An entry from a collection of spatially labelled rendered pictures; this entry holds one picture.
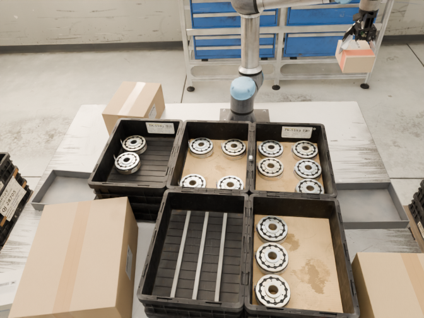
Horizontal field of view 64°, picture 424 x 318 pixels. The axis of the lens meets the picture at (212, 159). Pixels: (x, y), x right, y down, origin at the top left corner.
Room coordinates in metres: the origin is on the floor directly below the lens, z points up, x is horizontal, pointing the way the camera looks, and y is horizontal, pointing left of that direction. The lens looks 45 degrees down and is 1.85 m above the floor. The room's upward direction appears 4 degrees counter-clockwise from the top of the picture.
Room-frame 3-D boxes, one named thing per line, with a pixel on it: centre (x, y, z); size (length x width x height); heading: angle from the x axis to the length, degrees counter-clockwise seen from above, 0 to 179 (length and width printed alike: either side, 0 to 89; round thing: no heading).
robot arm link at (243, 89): (1.38, -0.17, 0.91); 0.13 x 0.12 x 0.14; 157
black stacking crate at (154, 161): (1.03, 0.29, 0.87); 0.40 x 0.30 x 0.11; 171
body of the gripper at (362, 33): (1.34, -0.66, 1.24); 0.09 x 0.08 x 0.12; 174
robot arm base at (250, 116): (1.37, -0.17, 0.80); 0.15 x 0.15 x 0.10
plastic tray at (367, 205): (0.82, -0.60, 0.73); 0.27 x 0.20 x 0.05; 86
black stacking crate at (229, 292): (0.58, 0.06, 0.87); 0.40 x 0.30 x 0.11; 171
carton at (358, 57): (1.37, -0.67, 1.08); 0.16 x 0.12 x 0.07; 174
